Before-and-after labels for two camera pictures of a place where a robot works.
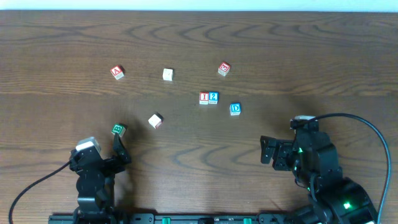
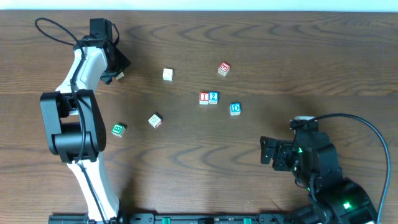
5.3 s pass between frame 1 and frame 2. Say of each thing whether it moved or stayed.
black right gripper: stayed
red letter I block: stayed
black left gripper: moved
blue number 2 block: stayed
